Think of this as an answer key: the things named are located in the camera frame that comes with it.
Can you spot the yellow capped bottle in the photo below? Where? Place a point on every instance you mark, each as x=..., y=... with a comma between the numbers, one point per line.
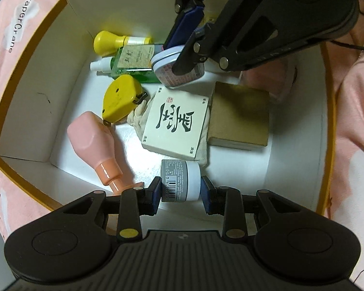
x=104, y=41

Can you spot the pink bottle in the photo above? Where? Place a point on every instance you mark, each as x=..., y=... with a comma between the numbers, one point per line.
x=91, y=139

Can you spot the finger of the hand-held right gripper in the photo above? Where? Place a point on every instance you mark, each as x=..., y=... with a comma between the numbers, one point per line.
x=185, y=25
x=206, y=42

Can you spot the beige cloth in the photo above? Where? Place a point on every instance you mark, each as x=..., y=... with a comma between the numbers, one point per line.
x=139, y=118

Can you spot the pink printed blanket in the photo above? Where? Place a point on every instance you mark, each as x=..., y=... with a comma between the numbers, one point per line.
x=358, y=112

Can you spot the green bottle white cap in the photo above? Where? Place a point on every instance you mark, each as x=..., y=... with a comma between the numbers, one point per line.
x=124, y=66

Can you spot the white square box black print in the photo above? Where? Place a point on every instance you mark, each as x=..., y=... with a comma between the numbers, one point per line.
x=176, y=121

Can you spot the brown cardboard box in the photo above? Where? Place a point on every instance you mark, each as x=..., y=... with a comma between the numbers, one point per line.
x=239, y=115

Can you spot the round tin pink pattern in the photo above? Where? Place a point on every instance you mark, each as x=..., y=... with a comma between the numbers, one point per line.
x=170, y=72

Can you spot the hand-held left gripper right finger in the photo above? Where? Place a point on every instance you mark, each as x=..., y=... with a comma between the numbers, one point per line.
x=205, y=194

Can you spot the grey cream jar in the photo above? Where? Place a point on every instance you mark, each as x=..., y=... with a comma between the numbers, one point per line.
x=180, y=178

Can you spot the white flat container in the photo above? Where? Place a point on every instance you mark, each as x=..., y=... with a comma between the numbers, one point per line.
x=226, y=74

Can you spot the pink cardboard storage box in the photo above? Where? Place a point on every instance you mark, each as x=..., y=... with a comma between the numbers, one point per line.
x=33, y=97

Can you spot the yellow tape measure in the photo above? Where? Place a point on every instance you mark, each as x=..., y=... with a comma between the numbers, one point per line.
x=119, y=100

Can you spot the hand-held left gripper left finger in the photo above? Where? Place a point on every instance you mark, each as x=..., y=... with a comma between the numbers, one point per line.
x=156, y=194

